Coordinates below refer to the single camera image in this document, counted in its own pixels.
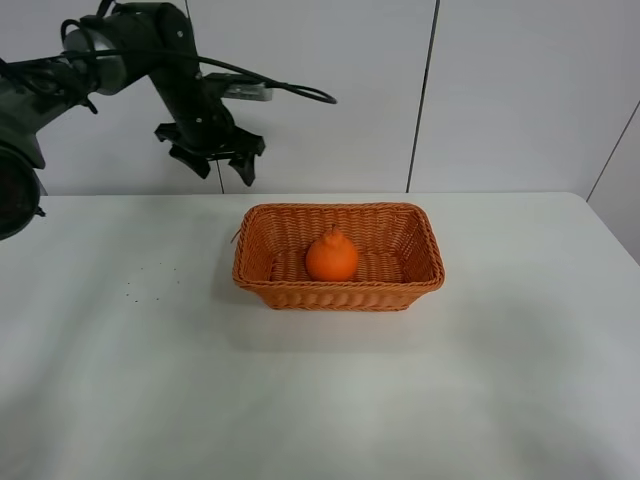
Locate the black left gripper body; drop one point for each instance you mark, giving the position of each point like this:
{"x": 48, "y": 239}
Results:
{"x": 202, "y": 125}

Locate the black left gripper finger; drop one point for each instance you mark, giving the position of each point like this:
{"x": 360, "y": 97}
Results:
{"x": 197, "y": 163}
{"x": 243, "y": 163}

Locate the orange with knobbed top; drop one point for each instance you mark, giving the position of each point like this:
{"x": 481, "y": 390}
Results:
{"x": 333, "y": 257}

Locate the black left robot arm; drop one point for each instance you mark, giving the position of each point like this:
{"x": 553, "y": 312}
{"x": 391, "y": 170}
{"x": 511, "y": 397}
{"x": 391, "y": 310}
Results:
{"x": 105, "y": 53}

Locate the orange woven wicker basket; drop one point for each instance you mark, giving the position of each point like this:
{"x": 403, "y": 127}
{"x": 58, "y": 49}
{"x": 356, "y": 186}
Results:
{"x": 399, "y": 258}

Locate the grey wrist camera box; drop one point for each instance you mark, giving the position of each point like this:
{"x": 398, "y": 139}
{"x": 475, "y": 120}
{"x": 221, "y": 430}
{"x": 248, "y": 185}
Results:
{"x": 237, "y": 86}

